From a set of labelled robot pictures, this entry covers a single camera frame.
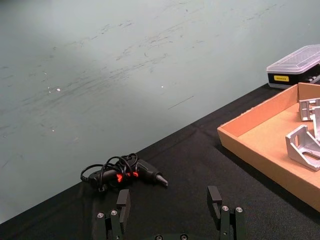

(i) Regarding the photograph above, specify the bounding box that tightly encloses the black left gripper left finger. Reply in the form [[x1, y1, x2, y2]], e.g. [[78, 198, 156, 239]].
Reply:
[[96, 189, 131, 240]]

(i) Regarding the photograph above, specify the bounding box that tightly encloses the black corded tool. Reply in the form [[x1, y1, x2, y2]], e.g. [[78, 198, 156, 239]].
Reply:
[[80, 152, 169, 194]]

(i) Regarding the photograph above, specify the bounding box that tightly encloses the pale wall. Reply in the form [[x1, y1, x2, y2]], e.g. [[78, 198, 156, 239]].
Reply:
[[0, 0, 320, 225]]

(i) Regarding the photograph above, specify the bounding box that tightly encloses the shallow brown cardboard tray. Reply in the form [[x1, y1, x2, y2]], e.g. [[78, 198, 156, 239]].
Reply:
[[216, 82, 320, 212]]

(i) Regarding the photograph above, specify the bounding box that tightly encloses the black table cloth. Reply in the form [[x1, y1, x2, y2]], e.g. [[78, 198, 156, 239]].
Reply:
[[0, 83, 320, 240]]

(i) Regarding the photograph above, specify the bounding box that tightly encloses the clear plastic case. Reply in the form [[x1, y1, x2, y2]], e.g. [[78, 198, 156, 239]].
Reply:
[[266, 44, 320, 90]]

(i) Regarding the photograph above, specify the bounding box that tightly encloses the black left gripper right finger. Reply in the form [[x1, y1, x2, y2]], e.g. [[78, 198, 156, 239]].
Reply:
[[206, 185, 247, 240]]

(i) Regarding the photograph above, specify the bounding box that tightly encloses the silver metal corner bracket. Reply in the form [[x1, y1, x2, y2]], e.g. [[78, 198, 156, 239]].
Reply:
[[298, 97, 320, 141], [285, 124, 320, 172]]

